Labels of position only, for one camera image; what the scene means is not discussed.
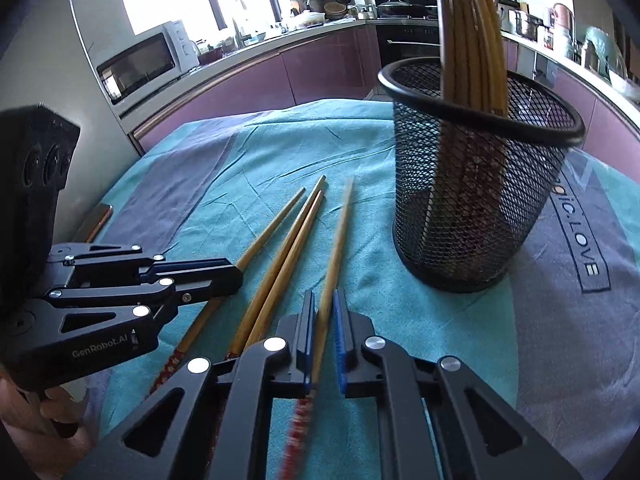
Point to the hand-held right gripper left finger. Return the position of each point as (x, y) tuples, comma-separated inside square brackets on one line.
[(306, 350)]

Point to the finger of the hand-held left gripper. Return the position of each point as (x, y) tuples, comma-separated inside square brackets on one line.
[(175, 292), (200, 275)]

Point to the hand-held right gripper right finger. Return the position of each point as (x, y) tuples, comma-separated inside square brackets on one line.
[(342, 345)]

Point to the red-tipped bamboo chopstick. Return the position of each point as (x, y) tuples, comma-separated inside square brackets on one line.
[(337, 250), (295, 252), (300, 220), (272, 225)]

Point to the black mesh utensil holder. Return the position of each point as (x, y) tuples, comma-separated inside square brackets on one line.
[(525, 185)]

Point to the bunch of bamboo chopsticks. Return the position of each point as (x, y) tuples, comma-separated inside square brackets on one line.
[(465, 35)]

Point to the person's left hand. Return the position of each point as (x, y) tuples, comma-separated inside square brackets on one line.
[(57, 410)]

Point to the black smartphone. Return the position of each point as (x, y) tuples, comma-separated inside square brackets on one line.
[(100, 217)]

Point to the teal and grey tablecloth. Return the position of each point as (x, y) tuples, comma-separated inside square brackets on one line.
[(200, 185)]

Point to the grey refrigerator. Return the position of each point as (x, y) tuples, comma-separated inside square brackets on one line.
[(50, 50)]

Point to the white microwave oven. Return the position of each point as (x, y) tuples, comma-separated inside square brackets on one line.
[(145, 60)]

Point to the pink lower kitchen cabinets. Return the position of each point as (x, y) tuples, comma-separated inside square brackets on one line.
[(260, 80), (605, 105)]

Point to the steel sink faucet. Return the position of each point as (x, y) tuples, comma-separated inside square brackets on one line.
[(239, 10)]

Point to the white casserole pot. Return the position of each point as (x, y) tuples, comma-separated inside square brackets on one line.
[(310, 18)]

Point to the woven basket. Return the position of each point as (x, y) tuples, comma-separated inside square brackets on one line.
[(334, 9)]

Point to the black built-in oven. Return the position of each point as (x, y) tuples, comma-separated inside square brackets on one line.
[(405, 47)]

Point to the black wok with lid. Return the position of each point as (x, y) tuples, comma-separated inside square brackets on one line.
[(395, 6)]

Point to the steel stock pot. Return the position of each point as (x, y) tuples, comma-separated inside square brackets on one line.
[(525, 24)]

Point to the mint green appliance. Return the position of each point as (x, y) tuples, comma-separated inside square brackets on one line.
[(600, 47)]

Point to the pink electric kettle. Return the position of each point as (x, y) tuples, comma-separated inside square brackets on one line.
[(562, 16)]

